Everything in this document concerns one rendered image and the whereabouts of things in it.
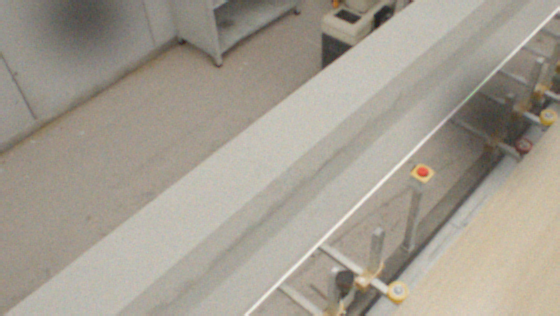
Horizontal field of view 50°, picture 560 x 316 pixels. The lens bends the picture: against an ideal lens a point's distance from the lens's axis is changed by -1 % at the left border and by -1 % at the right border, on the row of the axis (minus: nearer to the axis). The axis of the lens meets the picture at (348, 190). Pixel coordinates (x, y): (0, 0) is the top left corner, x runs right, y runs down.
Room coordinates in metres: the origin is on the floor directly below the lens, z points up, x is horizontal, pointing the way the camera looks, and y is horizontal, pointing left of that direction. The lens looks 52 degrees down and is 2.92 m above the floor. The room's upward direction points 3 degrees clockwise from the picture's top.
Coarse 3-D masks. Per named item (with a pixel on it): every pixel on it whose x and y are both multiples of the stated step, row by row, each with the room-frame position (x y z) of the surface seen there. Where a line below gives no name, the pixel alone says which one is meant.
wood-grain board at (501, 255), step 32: (544, 160) 1.83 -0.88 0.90; (512, 192) 1.63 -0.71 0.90; (544, 192) 1.64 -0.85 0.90; (480, 224) 1.45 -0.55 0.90; (512, 224) 1.46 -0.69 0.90; (544, 224) 1.47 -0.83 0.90; (448, 256) 1.29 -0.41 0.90; (480, 256) 1.30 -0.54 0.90; (512, 256) 1.30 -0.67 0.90; (544, 256) 1.31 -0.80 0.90; (416, 288) 1.13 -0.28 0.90; (448, 288) 1.14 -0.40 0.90; (480, 288) 1.15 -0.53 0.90; (512, 288) 1.16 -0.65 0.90; (544, 288) 1.16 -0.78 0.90
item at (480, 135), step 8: (448, 120) 2.15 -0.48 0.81; (456, 120) 2.13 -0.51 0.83; (464, 128) 2.09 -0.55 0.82; (472, 128) 2.08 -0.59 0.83; (480, 136) 2.04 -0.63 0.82; (488, 136) 2.03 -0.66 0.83; (504, 144) 1.99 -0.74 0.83; (504, 152) 1.95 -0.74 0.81; (512, 152) 1.94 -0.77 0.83; (520, 160) 1.90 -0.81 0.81
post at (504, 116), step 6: (510, 96) 2.03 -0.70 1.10; (510, 102) 2.02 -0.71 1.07; (504, 108) 2.03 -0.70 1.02; (510, 108) 2.02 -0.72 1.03; (504, 114) 2.03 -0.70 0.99; (498, 120) 2.03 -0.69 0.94; (504, 120) 2.02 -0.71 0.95; (498, 126) 2.03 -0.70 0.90; (504, 126) 2.02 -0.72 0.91; (498, 132) 2.03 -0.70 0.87
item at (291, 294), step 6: (282, 282) 1.15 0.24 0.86; (282, 288) 1.13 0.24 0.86; (288, 288) 1.13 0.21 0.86; (288, 294) 1.10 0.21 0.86; (294, 294) 1.10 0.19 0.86; (300, 294) 1.10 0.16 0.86; (294, 300) 1.08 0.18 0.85; (300, 300) 1.08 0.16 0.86; (306, 300) 1.08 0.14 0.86; (300, 306) 1.06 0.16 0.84; (306, 306) 1.05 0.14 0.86; (312, 306) 1.06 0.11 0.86; (312, 312) 1.03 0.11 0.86; (318, 312) 1.03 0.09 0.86
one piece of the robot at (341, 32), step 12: (384, 0) 3.14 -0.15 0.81; (396, 0) 3.21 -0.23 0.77; (336, 12) 3.00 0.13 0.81; (348, 12) 3.01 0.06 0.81; (372, 12) 3.02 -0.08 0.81; (384, 12) 3.03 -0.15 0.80; (324, 24) 2.94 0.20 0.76; (336, 24) 2.90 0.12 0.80; (348, 24) 2.89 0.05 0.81; (360, 24) 2.90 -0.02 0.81; (372, 24) 2.99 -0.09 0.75; (324, 36) 2.94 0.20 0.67; (336, 36) 2.89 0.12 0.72; (348, 36) 2.85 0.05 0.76; (360, 36) 2.88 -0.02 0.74; (324, 48) 2.94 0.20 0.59; (336, 48) 2.90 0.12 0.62; (348, 48) 2.85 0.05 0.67; (324, 60) 2.94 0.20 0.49
